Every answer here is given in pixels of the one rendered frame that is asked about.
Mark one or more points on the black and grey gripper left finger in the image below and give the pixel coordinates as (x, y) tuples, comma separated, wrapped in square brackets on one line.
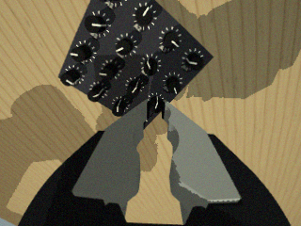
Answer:
[(105, 169)]

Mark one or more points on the black knob box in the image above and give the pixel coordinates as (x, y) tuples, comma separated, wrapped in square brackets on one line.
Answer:
[(143, 37)]

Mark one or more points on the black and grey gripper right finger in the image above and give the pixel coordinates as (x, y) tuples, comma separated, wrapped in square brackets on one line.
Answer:
[(205, 172)]

